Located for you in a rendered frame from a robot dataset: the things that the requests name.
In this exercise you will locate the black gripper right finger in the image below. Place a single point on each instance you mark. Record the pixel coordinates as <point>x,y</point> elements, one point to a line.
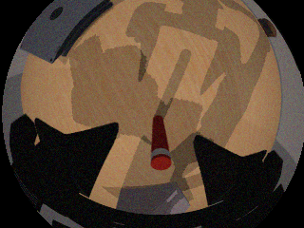
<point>221,169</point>

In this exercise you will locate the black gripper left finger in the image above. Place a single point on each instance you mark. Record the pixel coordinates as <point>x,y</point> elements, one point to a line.
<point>82,153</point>

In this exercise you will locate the dark red peg with grey band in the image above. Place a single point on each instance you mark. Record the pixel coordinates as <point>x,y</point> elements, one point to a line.
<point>160,156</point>

